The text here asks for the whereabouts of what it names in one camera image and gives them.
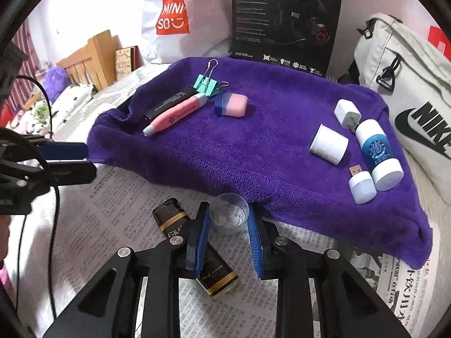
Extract white bottle blue label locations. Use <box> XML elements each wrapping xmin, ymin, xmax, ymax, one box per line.
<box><xmin>354</xmin><ymin>119</ymin><xmax>404</xmax><ymax>191</ymax></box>

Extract green binder clip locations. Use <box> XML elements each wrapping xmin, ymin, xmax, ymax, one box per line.
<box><xmin>193</xmin><ymin>58</ymin><xmax>229</xmax><ymax>98</ymax></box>

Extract wooden headboard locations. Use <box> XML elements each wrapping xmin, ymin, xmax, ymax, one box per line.
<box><xmin>56</xmin><ymin>30</ymin><xmax>117</xmax><ymax>92</ymax></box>

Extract purple towel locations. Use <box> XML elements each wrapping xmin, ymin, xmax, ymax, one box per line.
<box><xmin>86</xmin><ymin>56</ymin><xmax>433</xmax><ymax>270</ymax></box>

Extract newspaper with small print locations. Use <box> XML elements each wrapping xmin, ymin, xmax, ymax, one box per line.
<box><xmin>10</xmin><ymin>63</ymin><xmax>353</xmax><ymax>338</ymax></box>

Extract white shopping bag red logo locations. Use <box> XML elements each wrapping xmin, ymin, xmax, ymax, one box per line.
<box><xmin>141</xmin><ymin>0</ymin><xmax>235</xmax><ymax>65</ymax></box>

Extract black perfume bottle gold bands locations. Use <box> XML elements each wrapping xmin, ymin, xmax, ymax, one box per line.
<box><xmin>152</xmin><ymin>199</ymin><xmax>240</xmax><ymax>298</ymax></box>

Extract small white USB light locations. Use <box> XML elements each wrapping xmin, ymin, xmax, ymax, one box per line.
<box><xmin>348</xmin><ymin>171</ymin><xmax>378</xmax><ymax>205</ymax></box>

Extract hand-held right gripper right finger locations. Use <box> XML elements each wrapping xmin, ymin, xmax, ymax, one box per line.
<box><xmin>247</xmin><ymin>202</ymin><xmax>413</xmax><ymax>338</ymax></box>

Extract white cup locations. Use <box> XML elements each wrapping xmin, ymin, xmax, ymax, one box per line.
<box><xmin>309</xmin><ymin>124</ymin><xmax>349</xmax><ymax>165</ymax></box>

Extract purple plush toy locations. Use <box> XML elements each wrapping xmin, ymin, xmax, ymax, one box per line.
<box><xmin>44</xmin><ymin>67</ymin><xmax>69</xmax><ymax>103</ymax></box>

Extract white charger plug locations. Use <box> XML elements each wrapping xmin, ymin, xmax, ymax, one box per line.
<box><xmin>333</xmin><ymin>99</ymin><xmax>363</xmax><ymax>131</ymax></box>

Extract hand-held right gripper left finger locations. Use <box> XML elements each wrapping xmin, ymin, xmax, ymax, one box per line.
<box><xmin>42</xmin><ymin>201</ymin><xmax>213</xmax><ymax>338</ymax></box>

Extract blue and pink eraser case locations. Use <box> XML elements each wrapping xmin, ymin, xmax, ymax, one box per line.
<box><xmin>214</xmin><ymin>92</ymin><xmax>247</xmax><ymax>117</ymax></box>

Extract black cable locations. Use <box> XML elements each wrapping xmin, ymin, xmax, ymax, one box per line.
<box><xmin>14</xmin><ymin>74</ymin><xmax>60</xmax><ymax>321</ymax></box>

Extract pink pen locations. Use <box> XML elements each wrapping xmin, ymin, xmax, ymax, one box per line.
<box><xmin>142</xmin><ymin>92</ymin><xmax>208</xmax><ymax>138</ymax></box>

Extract newspaper with large headline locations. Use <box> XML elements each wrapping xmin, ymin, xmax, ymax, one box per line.
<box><xmin>375</xmin><ymin>250</ymin><xmax>451</xmax><ymax>328</ymax></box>

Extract clear plastic cap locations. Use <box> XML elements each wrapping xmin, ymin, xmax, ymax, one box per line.
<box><xmin>209</xmin><ymin>193</ymin><xmax>250</xmax><ymax>236</ymax></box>

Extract black pen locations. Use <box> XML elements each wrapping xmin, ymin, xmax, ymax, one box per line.
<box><xmin>144</xmin><ymin>84</ymin><xmax>198</xmax><ymax>120</ymax></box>

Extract red box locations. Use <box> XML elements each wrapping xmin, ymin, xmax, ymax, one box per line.
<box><xmin>425</xmin><ymin>25</ymin><xmax>451</xmax><ymax>67</ymax></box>

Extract black headset box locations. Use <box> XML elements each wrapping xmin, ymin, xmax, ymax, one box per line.
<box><xmin>231</xmin><ymin>0</ymin><xmax>344</xmax><ymax>77</ymax></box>

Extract panda print pillow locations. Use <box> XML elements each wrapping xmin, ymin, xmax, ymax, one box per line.
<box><xmin>53</xmin><ymin>83</ymin><xmax>97</xmax><ymax>127</ymax></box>

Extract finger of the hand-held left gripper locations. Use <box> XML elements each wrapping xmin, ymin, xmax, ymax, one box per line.
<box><xmin>21</xmin><ymin>160</ymin><xmax>97</xmax><ymax>187</ymax></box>
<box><xmin>33</xmin><ymin>141</ymin><xmax>89</xmax><ymax>163</ymax></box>

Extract patterned book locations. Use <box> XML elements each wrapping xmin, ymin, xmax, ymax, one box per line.
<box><xmin>114</xmin><ymin>45</ymin><xmax>140</xmax><ymax>83</ymax></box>

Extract white sports bag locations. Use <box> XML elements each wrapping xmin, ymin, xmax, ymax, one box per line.
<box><xmin>343</xmin><ymin>12</ymin><xmax>451</xmax><ymax>198</ymax></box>

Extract striped curtain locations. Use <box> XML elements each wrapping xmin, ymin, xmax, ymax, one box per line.
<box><xmin>7</xmin><ymin>25</ymin><xmax>45</xmax><ymax>113</ymax></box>

